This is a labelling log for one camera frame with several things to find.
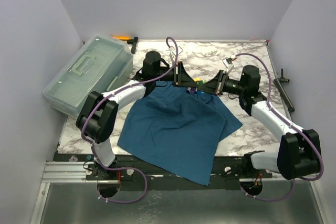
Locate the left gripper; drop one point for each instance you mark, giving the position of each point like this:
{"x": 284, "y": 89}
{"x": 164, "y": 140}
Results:
{"x": 181, "y": 78}

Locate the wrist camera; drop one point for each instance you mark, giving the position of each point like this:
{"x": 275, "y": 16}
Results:
{"x": 174, "y": 53}
{"x": 228, "y": 62}

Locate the aluminium rail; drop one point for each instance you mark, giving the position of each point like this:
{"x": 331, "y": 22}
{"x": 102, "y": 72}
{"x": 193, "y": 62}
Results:
{"x": 75, "y": 172}

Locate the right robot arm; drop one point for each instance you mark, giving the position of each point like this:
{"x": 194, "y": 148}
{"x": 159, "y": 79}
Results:
{"x": 299, "y": 149}

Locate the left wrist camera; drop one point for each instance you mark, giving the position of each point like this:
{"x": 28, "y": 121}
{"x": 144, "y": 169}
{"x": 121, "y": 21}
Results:
{"x": 174, "y": 53}

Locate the orange tool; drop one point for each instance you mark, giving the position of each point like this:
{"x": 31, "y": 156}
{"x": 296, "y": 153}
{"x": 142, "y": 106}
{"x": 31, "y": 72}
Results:
{"x": 121, "y": 37}

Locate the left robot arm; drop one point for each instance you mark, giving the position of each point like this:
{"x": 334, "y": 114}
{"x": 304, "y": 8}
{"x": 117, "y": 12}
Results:
{"x": 97, "y": 117}

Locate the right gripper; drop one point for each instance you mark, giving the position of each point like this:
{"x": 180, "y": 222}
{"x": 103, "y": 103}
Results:
{"x": 222, "y": 83}

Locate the clear plastic storage box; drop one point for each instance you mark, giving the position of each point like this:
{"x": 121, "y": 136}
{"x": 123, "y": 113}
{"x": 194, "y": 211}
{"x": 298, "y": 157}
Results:
{"x": 102, "y": 64}

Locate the black clamp bar right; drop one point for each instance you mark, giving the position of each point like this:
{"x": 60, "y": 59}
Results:
{"x": 278, "y": 84}

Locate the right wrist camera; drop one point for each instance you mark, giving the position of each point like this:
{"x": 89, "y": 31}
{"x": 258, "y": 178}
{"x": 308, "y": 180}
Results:
{"x": 228, "y": 62}

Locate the blue t-shirt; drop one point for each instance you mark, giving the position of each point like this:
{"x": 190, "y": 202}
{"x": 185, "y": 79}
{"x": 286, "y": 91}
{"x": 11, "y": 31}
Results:
{"x": 177, "y": 131}

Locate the colourful plush flower brooch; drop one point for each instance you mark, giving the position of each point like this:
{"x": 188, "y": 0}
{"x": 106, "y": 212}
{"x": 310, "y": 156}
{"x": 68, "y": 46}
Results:
{"x": 194, "y": 90}

